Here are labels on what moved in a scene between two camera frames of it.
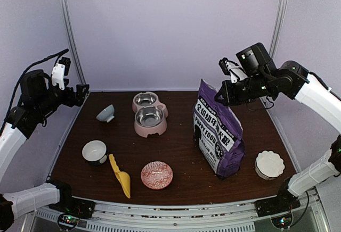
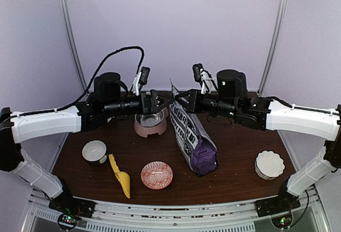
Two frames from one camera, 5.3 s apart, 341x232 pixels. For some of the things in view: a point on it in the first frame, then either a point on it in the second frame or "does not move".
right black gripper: [229, 99] to [193, 105]
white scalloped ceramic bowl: [268, 165] does not move
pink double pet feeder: [150, 115] does not move
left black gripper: [79, 96] to [152, 109]
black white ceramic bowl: [94, 151] does not move
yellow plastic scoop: [123, 177] does not move
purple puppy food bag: [218, 132] to [200, 149]
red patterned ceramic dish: [156, 175] does not move
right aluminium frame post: [279, 17] does not move
